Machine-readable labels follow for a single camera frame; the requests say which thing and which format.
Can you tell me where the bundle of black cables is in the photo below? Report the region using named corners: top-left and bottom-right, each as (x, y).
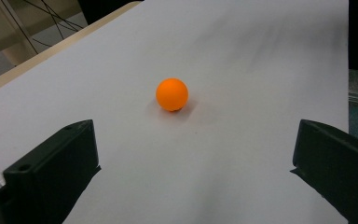
top-left (0, 0), bottom-right (85, 57)

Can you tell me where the orange ball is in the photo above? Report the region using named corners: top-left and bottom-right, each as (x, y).
top-left (155, 77), bottom-right (189, 113)

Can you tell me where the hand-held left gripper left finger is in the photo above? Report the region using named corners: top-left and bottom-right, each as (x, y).
top-left (0, 119), bottom-right (102, 224)

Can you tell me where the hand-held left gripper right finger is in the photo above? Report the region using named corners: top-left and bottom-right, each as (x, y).
top-left (290, 119), bottom-right (358, 224)

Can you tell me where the white table cover sheet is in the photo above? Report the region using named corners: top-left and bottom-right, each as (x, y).
top-left (0, 0), bottom-right (350, 224)

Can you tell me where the wooden shelf unit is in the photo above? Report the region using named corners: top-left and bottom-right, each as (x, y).
top-left (0, 0), bottom-right (85, 67)

